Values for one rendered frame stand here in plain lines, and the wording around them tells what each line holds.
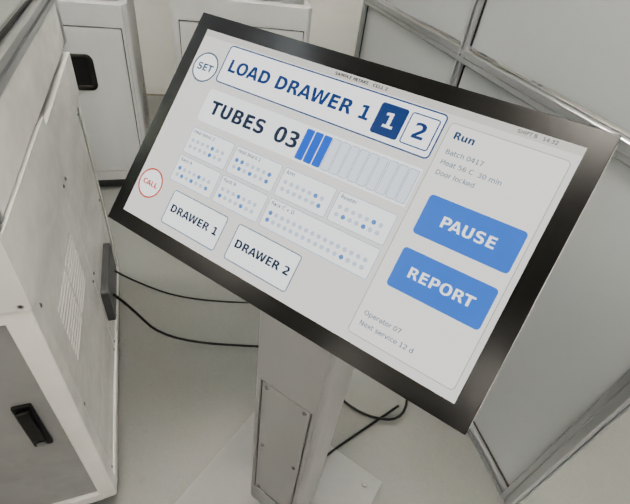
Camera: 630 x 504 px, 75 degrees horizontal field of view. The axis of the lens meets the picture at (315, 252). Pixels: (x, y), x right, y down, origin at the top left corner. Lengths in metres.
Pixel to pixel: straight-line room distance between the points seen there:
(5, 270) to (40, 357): 0.21
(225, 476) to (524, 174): 1.17
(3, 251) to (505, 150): 0.64
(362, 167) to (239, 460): 1.10
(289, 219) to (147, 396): 1.18
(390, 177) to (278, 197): 0.13
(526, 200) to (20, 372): 0.83
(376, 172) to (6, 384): 0.75
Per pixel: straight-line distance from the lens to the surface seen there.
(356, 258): 0.44
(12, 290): 0.75
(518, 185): 0.44
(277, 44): 0.57
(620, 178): 1.10
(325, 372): 0.68
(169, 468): 1.45
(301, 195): 0.48
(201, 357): 1.64
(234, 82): 0.58
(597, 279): 1.14
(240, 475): 1.38
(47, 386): 0.93
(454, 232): 0.43
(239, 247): 0.50
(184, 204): 0.56
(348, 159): 0.47
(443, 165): 0.45
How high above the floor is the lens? 1.32
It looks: 39 degrees down
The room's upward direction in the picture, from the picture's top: 9 degrees clockwise
